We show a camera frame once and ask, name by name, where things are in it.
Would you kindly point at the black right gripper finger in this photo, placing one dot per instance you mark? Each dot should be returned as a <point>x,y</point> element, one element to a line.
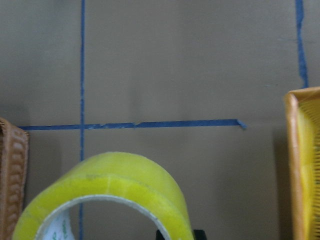
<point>199,234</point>

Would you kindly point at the yellow tape roll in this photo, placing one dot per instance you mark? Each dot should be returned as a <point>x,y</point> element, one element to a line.
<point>126,178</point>

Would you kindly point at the yellow plastic basket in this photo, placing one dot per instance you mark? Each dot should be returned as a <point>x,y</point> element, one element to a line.
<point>302,108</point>

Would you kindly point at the brown wicker basket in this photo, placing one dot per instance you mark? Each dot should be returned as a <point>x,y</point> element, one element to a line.
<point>14,151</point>

